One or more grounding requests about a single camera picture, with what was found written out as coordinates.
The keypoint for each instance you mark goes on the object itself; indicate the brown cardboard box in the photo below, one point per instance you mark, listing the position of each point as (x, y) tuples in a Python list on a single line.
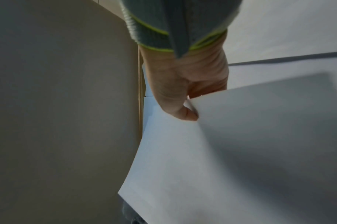
[(63, 109)]

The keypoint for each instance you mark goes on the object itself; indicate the white paper sheet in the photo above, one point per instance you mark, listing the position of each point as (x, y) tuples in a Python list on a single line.
[(226, 153)]

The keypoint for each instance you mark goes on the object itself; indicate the person's right hand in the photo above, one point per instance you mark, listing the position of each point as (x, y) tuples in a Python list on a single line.
[(182, 74)]

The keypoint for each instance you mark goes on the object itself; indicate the person's grey trouser leg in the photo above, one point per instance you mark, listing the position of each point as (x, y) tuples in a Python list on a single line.
[(132, 213)]

